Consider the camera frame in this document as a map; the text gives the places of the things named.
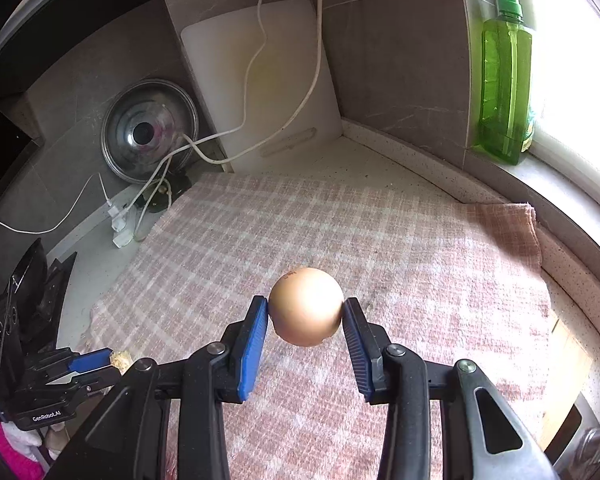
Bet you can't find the white cutting board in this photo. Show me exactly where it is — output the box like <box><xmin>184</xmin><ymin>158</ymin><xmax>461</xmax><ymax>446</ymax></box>
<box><xmin>181</xmin><ymin>0</ymin><xmax>342</xmax><ymax>174</ymax></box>

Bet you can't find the steel pot lid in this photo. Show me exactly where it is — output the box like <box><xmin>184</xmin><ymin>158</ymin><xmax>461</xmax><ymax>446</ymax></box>
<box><xmin>100</xmin><ymin>78</ymin><xmax>199</xmax><ymax>184</ymax></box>

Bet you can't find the wooden board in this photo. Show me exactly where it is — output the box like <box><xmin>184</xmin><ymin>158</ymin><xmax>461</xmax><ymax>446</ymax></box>
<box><xmin>538</xmin><ymin>307</ymin><xmax>596</xmax><ymax>450</ymax></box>

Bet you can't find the ginger piece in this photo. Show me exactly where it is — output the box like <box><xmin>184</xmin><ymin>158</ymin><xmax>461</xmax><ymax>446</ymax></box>
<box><xmin>109</xmin><ymin>351</ymin><xmax>134</xmax><ymax>375</ymax></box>

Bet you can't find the pink plaid cloth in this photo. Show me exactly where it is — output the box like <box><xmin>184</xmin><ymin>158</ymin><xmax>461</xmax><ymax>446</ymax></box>
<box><xmin>78</xmin><ymin>174</ymin><xmax>552</xmax><ymax>479</ymax></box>

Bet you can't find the chrome sink faucet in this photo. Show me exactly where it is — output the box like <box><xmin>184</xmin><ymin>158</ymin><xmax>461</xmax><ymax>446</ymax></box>
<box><xmin>560</xmin><ymin>428</ymin><xmax>600</xmax><ymax>480</ymax></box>

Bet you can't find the black dish with scraps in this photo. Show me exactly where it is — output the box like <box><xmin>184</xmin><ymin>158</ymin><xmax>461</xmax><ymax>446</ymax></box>
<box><xmin>134</xmin><ymin>171</ymin><xmax>192</xmax><ymax>214</ymax></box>

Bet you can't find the left hand in glove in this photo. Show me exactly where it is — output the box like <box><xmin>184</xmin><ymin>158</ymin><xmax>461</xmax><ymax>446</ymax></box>
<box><xmin>0</xmin><ymin>422</ymin><xmax>70</xmax><ymax>479</ymax></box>

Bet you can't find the green dish soap bottle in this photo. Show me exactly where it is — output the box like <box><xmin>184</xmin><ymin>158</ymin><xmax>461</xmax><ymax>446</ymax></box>
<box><xmin>477</xmin><ymin>0</ymin><xmax>534</xmax><ymax>165</ymax></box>

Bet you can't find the white power cable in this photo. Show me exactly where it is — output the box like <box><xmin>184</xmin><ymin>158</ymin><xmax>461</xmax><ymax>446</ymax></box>
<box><xmin>132</xmin><ymin>0</ymin><xmax>336</xmax><ymax>244</ymax></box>

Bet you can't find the thin white charger cable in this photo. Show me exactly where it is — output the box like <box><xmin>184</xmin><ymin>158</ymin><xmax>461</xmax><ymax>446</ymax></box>
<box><xmin>0</xmin><ymin>171</ymin><xmax>114</xmax><ymax>236</ymax></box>

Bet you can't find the brown egg shell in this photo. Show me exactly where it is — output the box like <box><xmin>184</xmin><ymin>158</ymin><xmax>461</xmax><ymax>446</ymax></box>
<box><xmin>268</xmin><ymin>266</ymin><xmax>344</xmax><ymax>347</ymax></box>

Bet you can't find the white power strip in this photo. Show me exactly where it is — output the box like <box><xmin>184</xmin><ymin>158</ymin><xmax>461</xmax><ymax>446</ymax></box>
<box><xmin>108</xmin><ymin>205</ymin><xmax>136</xmax><ymax>249</ymax></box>

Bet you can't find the black wok pan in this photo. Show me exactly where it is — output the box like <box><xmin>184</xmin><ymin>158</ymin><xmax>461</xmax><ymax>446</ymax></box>
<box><xmin>12</xmin><ymin>238</ymin><xmax>78</xmax><ymax>352</ymax></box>

